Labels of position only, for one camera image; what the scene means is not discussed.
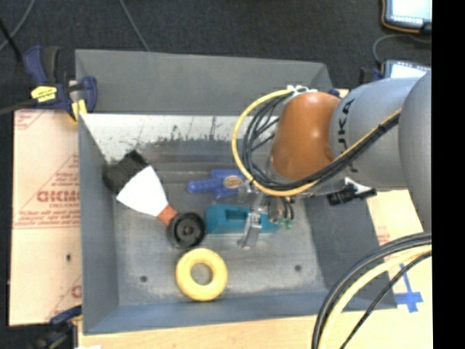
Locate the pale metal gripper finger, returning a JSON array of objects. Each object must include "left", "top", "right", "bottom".
[
  {"left": 237, "top": 212, "right": 257, "bottom": 247},
  {"left": 245, "top": 219, "right": 263, "bottom": 249}
]

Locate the teal box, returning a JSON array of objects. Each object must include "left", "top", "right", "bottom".
[{"left": 204, "top": 204, "right": 278, "bottom": 236}]

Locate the black round cap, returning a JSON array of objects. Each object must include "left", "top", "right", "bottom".
[{"left": 166, "top": 212, "right": 207, "bottom": 249}]

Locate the blue hand tool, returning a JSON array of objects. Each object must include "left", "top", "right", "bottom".
[{"left": 186, "top": 169, "right": 245, "bottom": 200}]

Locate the grey metal bin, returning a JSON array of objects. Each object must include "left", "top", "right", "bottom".
[{"left": 74, "top": 49, "right": 397, "bottom": 336}]

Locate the black fuzzy block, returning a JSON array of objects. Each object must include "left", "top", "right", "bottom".
[{"left": 102, "top": 150, "right": 148, "bottom": 193}]

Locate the black cylinder on white bracket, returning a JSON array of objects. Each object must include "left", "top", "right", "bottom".
[{"left": 325, "top": 182, "right": 378, "bottom": 207}]

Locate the yellow ring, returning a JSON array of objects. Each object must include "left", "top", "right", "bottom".
[{"left": 174, "top": 247, "right": 230, "bottom": 302}]

